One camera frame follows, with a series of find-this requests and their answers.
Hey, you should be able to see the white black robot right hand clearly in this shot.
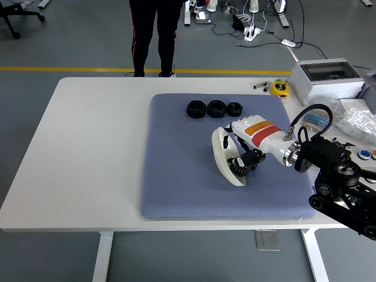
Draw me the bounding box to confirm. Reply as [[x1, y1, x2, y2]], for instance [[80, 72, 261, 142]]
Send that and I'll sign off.
[[221, 115, 295, 169]]

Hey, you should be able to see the large black gear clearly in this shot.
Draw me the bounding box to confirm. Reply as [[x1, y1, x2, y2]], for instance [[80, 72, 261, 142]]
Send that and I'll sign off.
[[229, 163, 258, 179]]

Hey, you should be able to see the white square dish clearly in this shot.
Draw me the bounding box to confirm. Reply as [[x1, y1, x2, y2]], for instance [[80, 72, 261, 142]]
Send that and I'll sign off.
[[211, 126, 247, 187]]

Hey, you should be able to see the small black hex nut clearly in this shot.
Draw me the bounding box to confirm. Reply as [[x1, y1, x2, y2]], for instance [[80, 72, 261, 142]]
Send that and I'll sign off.
[[226, 101, 243, 118]]

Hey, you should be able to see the large black hex nut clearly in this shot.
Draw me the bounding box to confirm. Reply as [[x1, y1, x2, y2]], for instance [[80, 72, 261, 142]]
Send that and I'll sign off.
[[186, 99, 207, 119], [206, 99, 228, 119]]

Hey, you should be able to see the white flat box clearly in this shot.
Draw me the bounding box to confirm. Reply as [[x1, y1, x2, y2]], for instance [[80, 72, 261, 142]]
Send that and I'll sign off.
[[339, 99, 376, 114]]

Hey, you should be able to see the white button control box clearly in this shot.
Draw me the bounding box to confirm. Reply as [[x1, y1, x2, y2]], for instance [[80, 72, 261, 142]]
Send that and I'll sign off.
[[349, 143, 376, 165]]

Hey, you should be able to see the yellow tape measure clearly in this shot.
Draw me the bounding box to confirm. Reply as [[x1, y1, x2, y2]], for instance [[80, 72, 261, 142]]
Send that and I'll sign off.
[[269, 78, 290, 98]]

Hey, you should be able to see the purple white label card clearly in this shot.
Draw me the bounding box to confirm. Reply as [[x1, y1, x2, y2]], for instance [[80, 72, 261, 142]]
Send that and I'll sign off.
[[305, 164, 320, 180]]

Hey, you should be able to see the clear plastic parts bag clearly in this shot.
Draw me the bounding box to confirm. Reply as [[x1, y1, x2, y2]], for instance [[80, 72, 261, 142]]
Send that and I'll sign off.
[[302, 96, 345, 118]]

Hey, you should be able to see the bubble wrap bag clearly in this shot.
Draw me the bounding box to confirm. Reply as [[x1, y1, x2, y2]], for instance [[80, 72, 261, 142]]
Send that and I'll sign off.
[[334, 107, 376, 146]]

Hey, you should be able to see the white power strip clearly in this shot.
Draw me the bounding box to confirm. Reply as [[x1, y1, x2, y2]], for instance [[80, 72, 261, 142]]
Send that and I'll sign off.
[[243, 25, 264, 42]]

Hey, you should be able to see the blue-grey textured mat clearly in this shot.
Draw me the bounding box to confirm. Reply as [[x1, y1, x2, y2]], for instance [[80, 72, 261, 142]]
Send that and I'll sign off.
[[139, 93, 318, 220]]

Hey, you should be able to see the metal floor plate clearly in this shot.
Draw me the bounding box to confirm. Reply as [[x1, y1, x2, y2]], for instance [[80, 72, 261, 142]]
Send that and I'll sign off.
[[254, 229, 281, 251]]

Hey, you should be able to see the black charger block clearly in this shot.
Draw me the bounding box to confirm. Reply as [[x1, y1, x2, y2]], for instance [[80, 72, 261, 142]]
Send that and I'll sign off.
[[231, 14, 246, 31]]

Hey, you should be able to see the grey case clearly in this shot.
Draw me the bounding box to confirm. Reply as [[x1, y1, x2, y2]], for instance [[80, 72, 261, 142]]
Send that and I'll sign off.
[[355, 70, 376, 115]]

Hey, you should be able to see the white desk leg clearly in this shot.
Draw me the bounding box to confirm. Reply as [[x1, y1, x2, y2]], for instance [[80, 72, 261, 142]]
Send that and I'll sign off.
[[184, 0, 192, 27], [271, 0, 291, 29]]

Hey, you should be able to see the white table leg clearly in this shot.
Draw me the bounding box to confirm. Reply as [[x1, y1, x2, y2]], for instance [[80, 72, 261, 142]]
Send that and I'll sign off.
[[301, 229, 330, 282], [92, 231, 115, 282]]

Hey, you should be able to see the person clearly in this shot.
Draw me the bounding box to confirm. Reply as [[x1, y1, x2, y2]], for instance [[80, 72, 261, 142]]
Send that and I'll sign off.
[[129, 0, 204, 78]]

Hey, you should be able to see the white table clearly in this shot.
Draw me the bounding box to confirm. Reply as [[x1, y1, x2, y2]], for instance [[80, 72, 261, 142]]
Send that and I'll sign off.
[[0, 76, 376, 282]]

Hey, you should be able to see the black office chair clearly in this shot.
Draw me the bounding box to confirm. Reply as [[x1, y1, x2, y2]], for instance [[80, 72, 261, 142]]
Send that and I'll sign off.
[[0, 0, 46, 40]]

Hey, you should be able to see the grey electrical enclosure box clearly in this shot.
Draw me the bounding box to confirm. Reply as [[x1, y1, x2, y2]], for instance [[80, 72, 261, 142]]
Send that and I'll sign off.
[[290, 58, 366, 107]]

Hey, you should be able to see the black floor cable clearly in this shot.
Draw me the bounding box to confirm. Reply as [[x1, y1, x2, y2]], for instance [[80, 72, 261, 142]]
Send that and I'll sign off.
[[234, 41, 328, 60]]

